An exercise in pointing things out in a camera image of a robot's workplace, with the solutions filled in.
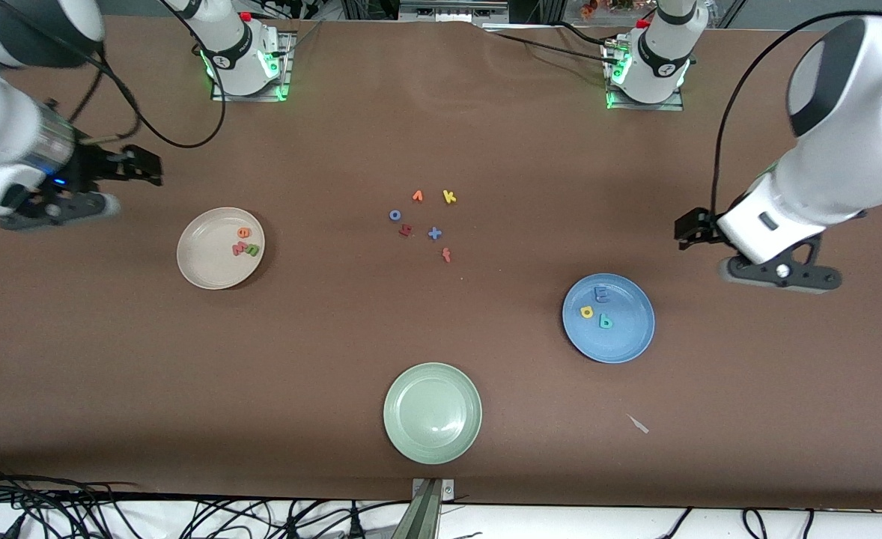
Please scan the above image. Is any light brown plate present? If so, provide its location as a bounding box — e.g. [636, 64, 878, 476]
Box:
[176, 207, 266, 290]

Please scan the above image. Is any blue plate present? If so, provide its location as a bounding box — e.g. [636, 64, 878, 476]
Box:
[562, 273, 655, 365]

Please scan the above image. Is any orange background clutter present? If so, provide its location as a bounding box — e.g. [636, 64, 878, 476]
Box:
[580, 0, 636, 17]

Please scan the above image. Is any green plate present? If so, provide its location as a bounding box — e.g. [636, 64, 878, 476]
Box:
[383, 362, 483, 465]

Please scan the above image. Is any grey equipment box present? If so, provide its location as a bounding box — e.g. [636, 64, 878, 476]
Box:
[398, 0, 511, 22]

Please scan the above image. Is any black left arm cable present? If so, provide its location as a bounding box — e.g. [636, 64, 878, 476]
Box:
[709, 9, 882, 218]

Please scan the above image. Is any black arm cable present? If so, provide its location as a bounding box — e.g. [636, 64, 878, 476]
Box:
[67, 0, 226, 149]
[709, 9, 882, 218]

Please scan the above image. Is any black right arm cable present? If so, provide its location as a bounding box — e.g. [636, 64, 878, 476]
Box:
[67, 0, 226, 149]

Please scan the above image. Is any black cable on table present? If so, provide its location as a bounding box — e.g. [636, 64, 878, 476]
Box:
[486, 28, 615, 65]

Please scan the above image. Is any black cable bundle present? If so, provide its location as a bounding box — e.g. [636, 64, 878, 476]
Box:
[0, 458, 412, 539]

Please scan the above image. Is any silver corner bracket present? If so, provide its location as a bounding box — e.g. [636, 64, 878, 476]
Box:
[411, 478, 455, 504]

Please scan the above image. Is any aluminium profile post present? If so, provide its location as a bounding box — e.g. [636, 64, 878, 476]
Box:
[391, 479, 442, 539]

